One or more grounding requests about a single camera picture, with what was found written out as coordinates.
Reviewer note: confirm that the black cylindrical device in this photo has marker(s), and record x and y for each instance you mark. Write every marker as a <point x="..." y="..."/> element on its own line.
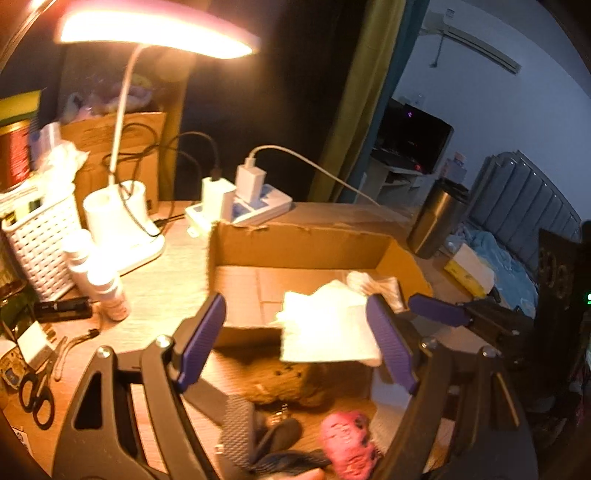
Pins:
<point x="62" y="309"/>

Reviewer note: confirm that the white air conditioner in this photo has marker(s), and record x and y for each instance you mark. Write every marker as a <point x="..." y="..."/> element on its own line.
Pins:
<point x="480" y="48"/>

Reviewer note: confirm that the red can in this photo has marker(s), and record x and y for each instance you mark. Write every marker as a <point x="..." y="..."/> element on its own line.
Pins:
<point x="14" y="157"/>

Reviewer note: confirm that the bag of purple plush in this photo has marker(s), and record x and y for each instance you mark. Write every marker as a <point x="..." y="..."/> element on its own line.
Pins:
<point x="111" y="97"/>

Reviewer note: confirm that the white desk lamp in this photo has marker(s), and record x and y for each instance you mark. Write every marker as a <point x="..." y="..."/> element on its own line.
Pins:
<point x="115" y="217"/>

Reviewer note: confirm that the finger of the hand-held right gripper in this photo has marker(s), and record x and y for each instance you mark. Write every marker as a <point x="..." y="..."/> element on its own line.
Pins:
<point x="436" y="309"/>

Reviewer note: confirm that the dark blue cloth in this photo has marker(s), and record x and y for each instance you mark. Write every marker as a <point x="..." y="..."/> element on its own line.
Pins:
<point x="286" y="438"/>

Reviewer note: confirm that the black scissors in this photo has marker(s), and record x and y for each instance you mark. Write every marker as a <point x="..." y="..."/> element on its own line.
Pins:
<point x="37" y="397"/>

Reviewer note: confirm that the yellow curtain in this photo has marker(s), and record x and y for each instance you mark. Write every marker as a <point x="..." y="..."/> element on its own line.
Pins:
<point x="355" y="101"/>

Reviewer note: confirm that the blue bedding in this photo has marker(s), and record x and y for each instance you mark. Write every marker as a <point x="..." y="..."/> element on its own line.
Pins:
<point x="503" y="267"/>

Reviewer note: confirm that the small white box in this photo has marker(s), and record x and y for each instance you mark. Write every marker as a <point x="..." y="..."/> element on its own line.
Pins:
<point x="34" y="344"/>

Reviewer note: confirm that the white side desk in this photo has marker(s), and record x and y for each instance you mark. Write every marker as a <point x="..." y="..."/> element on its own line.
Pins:
<point x="401" y="177"/>

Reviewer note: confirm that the brown knit cloth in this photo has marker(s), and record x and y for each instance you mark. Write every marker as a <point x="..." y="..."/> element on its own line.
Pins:
<point x="295" y="383"/>

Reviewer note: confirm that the yellow tissue box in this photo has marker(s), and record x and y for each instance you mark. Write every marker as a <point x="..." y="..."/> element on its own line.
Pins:
<point x="468" y="270"/>

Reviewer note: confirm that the black monitor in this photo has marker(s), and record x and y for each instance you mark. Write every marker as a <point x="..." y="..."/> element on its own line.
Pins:
<point x="415" y="134"/>

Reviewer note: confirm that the pink knit item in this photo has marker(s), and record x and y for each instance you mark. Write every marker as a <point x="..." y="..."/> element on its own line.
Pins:
<point x="346" y="443"/>

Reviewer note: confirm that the white power strip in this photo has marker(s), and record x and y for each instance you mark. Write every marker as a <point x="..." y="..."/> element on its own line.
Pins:
<point x="272" y="201"/>

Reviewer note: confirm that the grey padded headboard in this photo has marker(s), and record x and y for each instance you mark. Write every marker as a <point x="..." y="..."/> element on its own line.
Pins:
<point x="521" y="198"/>

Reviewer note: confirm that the white woven plastic basket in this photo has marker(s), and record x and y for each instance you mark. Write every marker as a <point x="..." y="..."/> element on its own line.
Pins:
<point x="41" y="240"/>

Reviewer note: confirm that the white plastic bag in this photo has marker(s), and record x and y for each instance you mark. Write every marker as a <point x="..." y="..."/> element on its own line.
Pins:
<point x="57" y="159"/>

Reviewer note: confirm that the teal curtain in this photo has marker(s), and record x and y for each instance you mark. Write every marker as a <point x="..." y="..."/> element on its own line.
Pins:
<point x="404" y="55"/>

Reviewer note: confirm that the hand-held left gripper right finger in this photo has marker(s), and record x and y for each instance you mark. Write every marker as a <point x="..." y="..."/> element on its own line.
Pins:
<point x="390" y="344"/>

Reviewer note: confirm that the yellow green sponge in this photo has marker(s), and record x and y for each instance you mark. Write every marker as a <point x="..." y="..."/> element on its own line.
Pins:
<point x="18" y="106"/>

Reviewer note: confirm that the steel tumbler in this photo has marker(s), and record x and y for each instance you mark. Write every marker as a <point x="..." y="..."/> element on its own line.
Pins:
<point x="436" y="217"/>

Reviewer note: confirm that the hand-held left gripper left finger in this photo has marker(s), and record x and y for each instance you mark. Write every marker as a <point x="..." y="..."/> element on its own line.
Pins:
<point x="203" y="339"/>

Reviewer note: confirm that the cardboard box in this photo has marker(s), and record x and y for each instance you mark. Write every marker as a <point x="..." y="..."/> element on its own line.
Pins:
<point x="295" y="249"/>

